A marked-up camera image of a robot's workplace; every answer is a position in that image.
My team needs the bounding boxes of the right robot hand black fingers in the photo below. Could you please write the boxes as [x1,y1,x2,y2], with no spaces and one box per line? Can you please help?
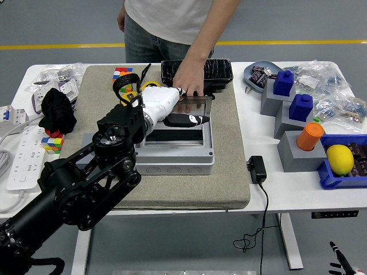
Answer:
[328,241,364,275]

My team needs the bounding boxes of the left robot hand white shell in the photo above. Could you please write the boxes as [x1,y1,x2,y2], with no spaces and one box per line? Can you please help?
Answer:
[139,85,210,129]

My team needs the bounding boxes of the person's left hand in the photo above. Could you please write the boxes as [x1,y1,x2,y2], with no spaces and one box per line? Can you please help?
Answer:
[172,61,206,114]

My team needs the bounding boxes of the person's right hand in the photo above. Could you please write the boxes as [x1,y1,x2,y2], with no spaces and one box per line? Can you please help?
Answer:
[116,10,127,33]

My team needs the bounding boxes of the grey electrical box clear lid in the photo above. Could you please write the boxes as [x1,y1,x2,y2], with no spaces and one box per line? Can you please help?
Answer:
[134,96,216,176]

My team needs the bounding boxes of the black glossy case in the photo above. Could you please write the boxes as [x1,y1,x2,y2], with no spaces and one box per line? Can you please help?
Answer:
[160,58,233,97]

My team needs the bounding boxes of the person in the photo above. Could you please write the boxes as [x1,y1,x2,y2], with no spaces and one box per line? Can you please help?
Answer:
[116,0,241,114]

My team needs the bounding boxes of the black table control panel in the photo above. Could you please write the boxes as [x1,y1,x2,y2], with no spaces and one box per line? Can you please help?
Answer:
[311,211,360,220]

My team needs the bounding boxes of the large colourful puzzle cube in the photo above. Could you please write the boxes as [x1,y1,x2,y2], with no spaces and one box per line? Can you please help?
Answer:
[112,67,135,93]

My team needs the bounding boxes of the white table leg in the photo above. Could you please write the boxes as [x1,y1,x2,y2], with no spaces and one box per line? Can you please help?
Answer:
[276,213,304,270]
[71,227,94,275]

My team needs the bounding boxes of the blue-grey plate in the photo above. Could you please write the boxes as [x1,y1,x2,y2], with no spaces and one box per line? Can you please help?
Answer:
[243,60,283,94]

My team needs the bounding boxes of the dark snack packets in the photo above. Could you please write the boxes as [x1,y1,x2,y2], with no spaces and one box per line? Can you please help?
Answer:
[249,65,278,87]

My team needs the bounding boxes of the blue plastic bin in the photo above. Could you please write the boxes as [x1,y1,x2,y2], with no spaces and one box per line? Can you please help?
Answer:
[317,133,367,190]

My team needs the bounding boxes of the grey block with round hole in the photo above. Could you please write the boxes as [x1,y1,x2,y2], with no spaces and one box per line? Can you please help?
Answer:
[75,132,100,170]

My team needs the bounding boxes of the white socket purple trim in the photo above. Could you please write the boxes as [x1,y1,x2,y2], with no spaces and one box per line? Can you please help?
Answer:
[30,78,80,114]

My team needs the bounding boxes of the blue block with knob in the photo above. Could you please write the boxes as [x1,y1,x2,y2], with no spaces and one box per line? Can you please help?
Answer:
[288,93,314,121]
[273,70,296,97]

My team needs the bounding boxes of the grey-brown mat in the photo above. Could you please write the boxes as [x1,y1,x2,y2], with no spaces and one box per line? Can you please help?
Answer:
[58,65,252,211]

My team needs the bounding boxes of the yellow lemon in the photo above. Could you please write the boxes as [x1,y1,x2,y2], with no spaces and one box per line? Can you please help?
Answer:
[326,144,355,176]

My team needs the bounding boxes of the dark brown component strips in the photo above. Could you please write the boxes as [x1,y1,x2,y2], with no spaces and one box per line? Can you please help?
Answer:
[348,142,367,177]

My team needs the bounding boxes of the black cloth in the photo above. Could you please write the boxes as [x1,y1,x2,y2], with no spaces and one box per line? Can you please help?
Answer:
[38,88,77,135]

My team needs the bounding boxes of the black power adapter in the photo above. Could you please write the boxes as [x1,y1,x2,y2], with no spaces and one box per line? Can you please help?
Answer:
[247,155,268,184]

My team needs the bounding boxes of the small colourful puzzle cube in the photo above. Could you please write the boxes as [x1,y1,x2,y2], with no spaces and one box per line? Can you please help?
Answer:
[41,136,64,155]

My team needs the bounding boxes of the clear bag of blue parts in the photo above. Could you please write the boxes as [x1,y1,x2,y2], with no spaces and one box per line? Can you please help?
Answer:
[295,59,352,97]
[314,96,367,134]

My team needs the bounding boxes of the white circuit breaker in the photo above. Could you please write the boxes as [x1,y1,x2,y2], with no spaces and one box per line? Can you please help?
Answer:
[0,104,29,129]

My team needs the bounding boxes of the white power strip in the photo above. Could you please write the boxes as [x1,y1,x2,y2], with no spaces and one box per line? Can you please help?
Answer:
[6,125,46,191]

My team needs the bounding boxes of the thin black strap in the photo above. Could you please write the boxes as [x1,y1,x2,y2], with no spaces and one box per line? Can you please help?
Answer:
[138,63,152,87]

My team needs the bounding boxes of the yellow tape measure black strap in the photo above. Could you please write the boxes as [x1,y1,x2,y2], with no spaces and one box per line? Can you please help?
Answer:
[119,91,139,107]

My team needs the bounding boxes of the black adapter cord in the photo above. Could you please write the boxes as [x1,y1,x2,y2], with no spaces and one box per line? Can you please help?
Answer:
[232,182,283,275]

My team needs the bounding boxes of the white cable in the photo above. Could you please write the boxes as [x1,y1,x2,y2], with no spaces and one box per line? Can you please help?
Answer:
[0,116,44,144]

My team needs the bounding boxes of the grey power strip cable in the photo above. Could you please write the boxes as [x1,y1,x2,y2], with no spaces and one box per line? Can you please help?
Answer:
[0,150,28,214]

